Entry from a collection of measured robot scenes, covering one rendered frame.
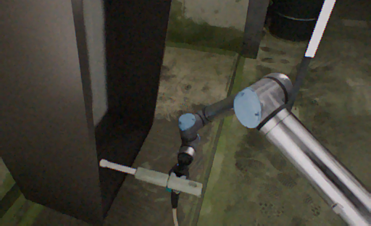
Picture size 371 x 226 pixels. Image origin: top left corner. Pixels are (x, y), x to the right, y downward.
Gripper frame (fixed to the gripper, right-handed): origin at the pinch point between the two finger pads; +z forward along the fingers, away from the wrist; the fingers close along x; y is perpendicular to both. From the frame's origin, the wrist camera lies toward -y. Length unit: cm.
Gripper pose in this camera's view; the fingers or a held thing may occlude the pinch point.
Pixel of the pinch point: (174, 188)
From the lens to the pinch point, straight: 120.5
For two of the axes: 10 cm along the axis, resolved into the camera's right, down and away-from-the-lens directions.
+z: -2.5, 5.6, -7.9
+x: -9.6, -2.2, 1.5
